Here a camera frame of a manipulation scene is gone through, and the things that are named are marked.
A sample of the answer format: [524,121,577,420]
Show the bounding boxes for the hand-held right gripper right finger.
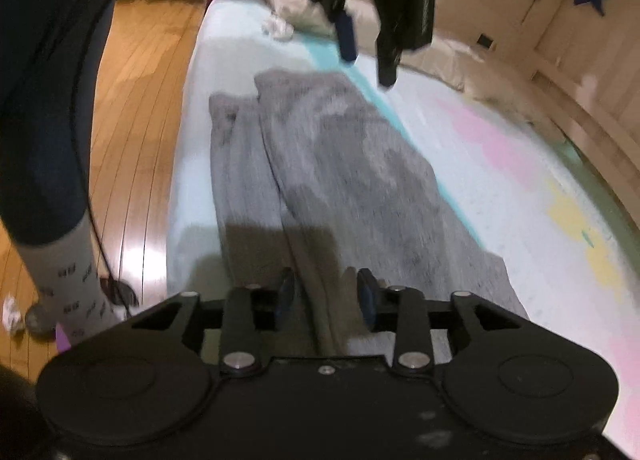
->
[356,267,522,377]

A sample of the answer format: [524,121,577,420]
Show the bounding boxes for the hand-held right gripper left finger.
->
[131,267,297,377]

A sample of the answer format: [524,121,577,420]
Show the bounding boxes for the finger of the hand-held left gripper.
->
[316,0,360,64]
[374,14,407,89]

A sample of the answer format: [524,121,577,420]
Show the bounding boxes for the grey pants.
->
[207,67,531,358]

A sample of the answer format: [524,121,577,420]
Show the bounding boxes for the cream bed bumper cushion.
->
[345,0,488,93]

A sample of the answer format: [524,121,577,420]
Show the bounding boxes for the white crumpled cloth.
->
[260,0,333,43]

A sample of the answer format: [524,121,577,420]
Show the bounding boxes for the pastel printed blanket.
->
[165,0,640,460]

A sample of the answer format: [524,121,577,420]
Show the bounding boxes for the grey patterned sock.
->
[19,212,128,341]

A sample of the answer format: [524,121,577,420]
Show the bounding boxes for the crumpled white paper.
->
[1,294,26,335]

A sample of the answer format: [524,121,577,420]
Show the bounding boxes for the person's leg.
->
[0,0,118,247]

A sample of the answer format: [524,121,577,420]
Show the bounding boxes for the wooden bed rail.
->
[520,47,640,231]

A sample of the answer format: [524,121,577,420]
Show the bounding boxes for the black cable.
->
[70,0,166,308]

